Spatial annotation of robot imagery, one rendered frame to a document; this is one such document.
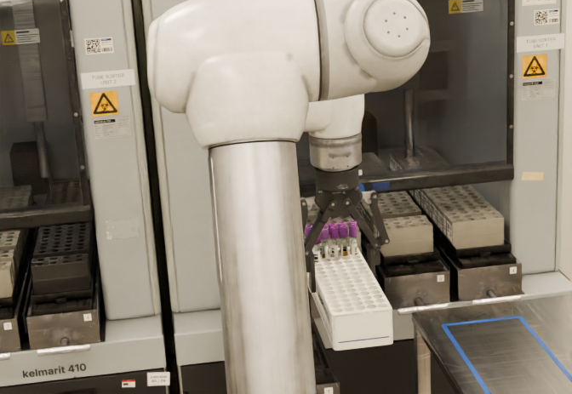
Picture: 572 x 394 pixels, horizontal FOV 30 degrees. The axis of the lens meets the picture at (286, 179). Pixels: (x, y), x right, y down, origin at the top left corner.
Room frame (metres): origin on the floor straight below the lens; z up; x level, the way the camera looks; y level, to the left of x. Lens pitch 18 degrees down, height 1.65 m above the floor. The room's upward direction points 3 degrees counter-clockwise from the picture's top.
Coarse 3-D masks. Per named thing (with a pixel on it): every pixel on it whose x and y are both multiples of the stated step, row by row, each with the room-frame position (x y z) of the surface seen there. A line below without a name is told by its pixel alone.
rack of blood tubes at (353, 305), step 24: (336, 264) 1.80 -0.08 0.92; (360, 264) 1.78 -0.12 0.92; (336, 288) 1.68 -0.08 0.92; (360, 288) 1.67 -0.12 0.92; (336, 312) 1.57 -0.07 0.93; (360, 312) 1.57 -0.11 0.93; (384, 312) 1.57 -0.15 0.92; (336, 336) 1.56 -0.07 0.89; (360, 336) 1.57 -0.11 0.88; (384, 336) 1.57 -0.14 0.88
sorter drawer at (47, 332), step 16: (96, 240) 2.30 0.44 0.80; (96, 256) 2.20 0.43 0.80; (96, 272) 2.10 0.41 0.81; (96, 288) 2.01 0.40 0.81; (32, 304) 1.93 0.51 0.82; (48, 304) 1.92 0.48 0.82; (64, 304) 1.92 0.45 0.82; (80, 304) 1.91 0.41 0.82; (96, 304) 1.94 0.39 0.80; (32, 320) 1.89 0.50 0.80; (48, 320) 1.90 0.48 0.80; (64, 320) 1.90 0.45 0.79; (80, 320) 1.90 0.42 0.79; (96, 320) 1.91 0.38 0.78; (32, 336) 1.89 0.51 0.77; (48, 336) 1.89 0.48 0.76; (64, 336) 1.90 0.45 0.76; (80, 336) 1.90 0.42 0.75; (96, 336) 1.91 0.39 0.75; (48, 352) 1.85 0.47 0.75; (64, 352) 1.86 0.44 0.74
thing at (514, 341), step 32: (416, 320) 1.75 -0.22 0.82; (448, 320) 1.74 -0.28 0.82; (480, 320) 1.73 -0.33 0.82; (512, 320) 1.73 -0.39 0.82; (544, 320) 1.72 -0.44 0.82; (416, 352) 1.76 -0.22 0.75; (448, 352) 1.62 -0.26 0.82; (480, 352) 1.61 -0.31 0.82; (512, 352) 1.60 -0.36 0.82; (544, 352) 1.60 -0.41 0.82; (416, 384) 1.77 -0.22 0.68; (480, 384) 1.50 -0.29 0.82; (512, 384) 1.50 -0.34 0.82; (544, 384) 1.49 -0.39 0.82
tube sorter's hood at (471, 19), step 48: (432, 0) 2.07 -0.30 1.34; (480, 0) 2.08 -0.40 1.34; (432, 48) 2.07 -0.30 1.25; (480, 48) 2.08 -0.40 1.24; (384, 96) 2.06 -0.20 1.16; (432, 96) 2.07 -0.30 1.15; (480, 96) 2.08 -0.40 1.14; (384, 144) 2.06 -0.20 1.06; (432, 144) 2.07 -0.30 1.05; (480, 144) 2.08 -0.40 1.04; (384, 192) 2.05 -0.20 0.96
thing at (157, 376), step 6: (156, 372) 1.92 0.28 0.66; (162, 372) 1.92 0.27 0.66; (168, 372) 1.92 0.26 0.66; (150, 378) 1.92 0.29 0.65; (156, 378) 1.92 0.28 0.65; (162, 378) 1.92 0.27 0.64; (168, 378) 1.92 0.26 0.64; (150, 384) 1.92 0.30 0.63; (156, 384) 1.92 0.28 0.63; (162, 384) 1.92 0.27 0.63; (168, 384) 1.92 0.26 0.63
